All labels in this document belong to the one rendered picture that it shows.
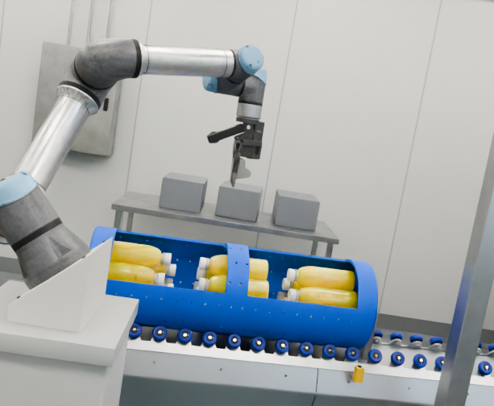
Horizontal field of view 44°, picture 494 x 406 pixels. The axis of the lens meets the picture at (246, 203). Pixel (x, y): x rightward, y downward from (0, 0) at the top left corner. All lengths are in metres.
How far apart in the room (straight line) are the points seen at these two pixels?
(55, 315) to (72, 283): 0.08
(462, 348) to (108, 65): 1.18
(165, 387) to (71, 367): 0.65
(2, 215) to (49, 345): 0.29
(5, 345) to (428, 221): 4.47
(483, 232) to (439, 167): 3.65
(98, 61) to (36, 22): 3.81
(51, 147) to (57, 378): 0.55
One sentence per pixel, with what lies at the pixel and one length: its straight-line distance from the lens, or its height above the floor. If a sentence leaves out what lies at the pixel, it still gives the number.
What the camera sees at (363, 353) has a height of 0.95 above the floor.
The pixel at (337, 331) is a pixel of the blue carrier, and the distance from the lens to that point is 1.90.
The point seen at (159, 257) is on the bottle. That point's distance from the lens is 1.86.
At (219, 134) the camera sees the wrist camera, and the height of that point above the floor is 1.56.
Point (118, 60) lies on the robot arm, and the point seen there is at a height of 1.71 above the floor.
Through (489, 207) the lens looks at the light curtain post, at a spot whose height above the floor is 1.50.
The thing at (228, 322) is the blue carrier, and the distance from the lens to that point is 1.83.
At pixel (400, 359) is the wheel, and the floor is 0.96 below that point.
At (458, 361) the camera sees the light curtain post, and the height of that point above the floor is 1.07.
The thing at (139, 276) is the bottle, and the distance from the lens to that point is 1.81.
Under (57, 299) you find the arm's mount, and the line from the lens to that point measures 1.28.
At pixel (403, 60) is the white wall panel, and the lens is 5.25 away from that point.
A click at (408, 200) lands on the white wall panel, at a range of 5.31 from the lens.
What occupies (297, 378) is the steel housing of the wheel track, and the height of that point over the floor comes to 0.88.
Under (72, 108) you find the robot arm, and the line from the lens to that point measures 1.57.
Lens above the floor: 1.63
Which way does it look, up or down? 8 degrees down
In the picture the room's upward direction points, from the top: 9 degrees clockwise
